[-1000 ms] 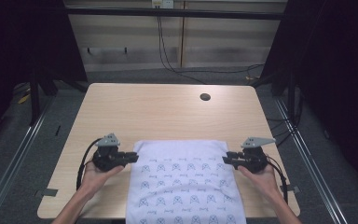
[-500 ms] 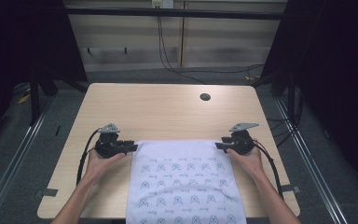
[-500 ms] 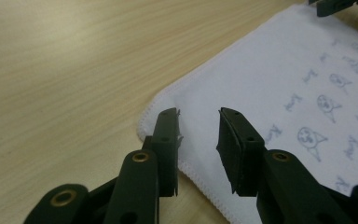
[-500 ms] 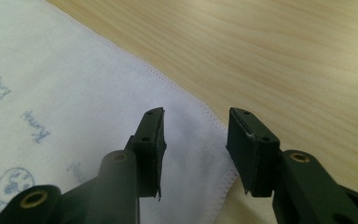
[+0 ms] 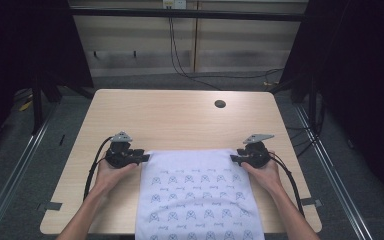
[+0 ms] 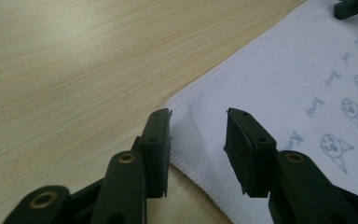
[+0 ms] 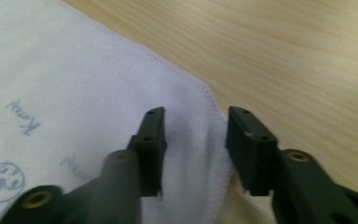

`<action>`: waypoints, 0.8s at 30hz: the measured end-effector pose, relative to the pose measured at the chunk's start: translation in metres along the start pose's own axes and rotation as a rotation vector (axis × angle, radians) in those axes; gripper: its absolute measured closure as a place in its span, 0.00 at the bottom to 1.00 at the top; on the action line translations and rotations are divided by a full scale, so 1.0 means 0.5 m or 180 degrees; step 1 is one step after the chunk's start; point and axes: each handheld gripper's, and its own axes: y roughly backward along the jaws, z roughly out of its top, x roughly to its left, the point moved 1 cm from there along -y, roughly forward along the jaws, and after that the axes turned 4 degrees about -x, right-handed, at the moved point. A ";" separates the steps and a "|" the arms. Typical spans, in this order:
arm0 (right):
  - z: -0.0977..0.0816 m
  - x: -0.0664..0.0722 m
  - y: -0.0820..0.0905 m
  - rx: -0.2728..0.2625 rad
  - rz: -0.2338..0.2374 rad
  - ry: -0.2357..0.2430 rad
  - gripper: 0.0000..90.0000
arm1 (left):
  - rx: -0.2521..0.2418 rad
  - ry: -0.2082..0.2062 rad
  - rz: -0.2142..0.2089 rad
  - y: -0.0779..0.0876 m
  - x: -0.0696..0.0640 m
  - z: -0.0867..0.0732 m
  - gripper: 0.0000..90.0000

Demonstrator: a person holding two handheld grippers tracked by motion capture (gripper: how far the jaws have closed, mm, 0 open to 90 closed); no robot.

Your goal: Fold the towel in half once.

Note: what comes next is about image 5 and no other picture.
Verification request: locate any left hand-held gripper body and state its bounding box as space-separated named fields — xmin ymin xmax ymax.
xmin=105 ymin=130 xmax=136 ymax=169

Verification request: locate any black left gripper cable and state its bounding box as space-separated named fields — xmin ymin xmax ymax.
xmin=82 ymin=135 xmax=114 ymax=202

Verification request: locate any person's left hand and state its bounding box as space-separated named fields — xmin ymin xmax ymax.
xmin=94 ymin=152 xmax=139 ymax=197

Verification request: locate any black horizontal frame bar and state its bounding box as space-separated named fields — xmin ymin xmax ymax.
xmin=69 ymin=7 xmax=310 ymax=23

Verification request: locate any person's right hand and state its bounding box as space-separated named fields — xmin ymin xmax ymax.
xmin=241 ymin=151 xmax=283 ymax=195

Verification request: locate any grey tape strip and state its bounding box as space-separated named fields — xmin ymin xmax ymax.
xmin=37 ymin=201 xmax=64 ymax=213
xmin=301 ymin=197 xmax=324 ymax=209

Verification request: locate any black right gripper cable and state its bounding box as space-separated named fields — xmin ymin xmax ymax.
xmin=267 ymin=153 xmax=306 ymax=218

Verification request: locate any black metal stand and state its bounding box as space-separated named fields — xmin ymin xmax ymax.
xmin=29 ymin=75 xmax=63 ymax=136

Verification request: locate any metal floor rail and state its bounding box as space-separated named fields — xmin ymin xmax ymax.
xmin=294 ymin=103 xmax=375 ymax=240
xmin=0 ymin=99 xmax=60 ymax=240

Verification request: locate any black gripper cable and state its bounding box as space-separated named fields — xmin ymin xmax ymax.
xmin=82 ymin=135 xmax=114 ymax=202
xmin=267 ymin=153 xmax=306 ymax=218

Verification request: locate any yellow object on floor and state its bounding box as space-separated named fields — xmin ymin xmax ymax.
xmin=17 ymin=99 xmax=35 ymax=113

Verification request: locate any pale lilac towel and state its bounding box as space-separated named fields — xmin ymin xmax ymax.
xmin=134 ymin=148 xmax=266 ymax=240

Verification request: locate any white wall socket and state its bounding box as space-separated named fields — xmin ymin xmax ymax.
xmin=162 ymin=0 xmax=188 ymax=10

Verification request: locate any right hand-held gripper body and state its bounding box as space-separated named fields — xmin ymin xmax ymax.
xmin=242 ymin=133 xmax=276 ymax=169

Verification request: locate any black curtain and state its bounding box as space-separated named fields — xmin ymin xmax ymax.
xmin=0 ymin=0 xmax=95 ymax=161
xmin=278 ymin=0 xmax=384 ymax=204

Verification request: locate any black hanging wall cable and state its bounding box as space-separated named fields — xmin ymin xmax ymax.
xmin=167 ymin=8 xmax=285 ymax=92

